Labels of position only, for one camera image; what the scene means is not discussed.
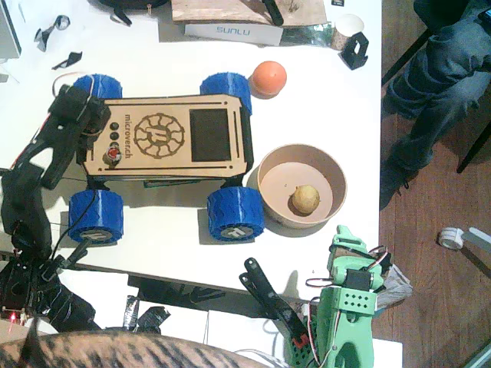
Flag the wooden top rover blue wheels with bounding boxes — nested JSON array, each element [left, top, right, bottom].
[[68, 72, 265, 246]]

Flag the grey crumpled bag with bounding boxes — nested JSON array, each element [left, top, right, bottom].
[[377, 264, 414, 312]]

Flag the black clamp red trigger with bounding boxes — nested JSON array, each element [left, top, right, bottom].
[[239, 257, 310, 348]]

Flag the brown paper bowl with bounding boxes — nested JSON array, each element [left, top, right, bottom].
[[256, 143, 348, 230]]

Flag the white tape roll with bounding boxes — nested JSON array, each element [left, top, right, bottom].
[[438, 227, 465, 250]]

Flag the white plastic piece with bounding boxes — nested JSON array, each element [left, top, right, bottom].
[[466, 226, 491, 246]]

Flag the white SUNLU box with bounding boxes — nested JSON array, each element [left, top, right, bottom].
[[183, 21, 285, 46]]

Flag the wooden board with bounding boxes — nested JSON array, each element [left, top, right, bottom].
[[170, 0, 328, 28]]

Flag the orange ball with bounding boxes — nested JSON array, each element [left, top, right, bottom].
[[249, 60, 288, 97]]

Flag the person in grey trousers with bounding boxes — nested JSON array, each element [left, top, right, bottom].
[[379, 0, 491, 211]]

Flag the silver foil bag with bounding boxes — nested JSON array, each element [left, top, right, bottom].
[[281, 21, 334, 49]]

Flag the black bar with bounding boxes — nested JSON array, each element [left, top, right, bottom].
[[262, 0, 285, 26]]

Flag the paper cup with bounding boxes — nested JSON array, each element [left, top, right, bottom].
[[331, 13, 365, 51]]

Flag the brown black striped fur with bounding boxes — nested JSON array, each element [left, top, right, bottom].
[[0, 331, 277, 368]]

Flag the beige servo cable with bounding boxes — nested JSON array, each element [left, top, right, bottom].
[[51, 71, 96, 101]]

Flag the black plastic scrap with ring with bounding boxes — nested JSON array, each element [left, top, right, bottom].
[[33, 15, 71, 51]]

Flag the black bag with strap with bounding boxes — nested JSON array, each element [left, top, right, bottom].
[[87, 0, 170, 26]]

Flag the black lever handle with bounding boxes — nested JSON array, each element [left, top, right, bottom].
[[41, 239, 92, 281]]

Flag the black printed bracket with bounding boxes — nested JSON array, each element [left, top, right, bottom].
[[338, 32, 371, 71]]

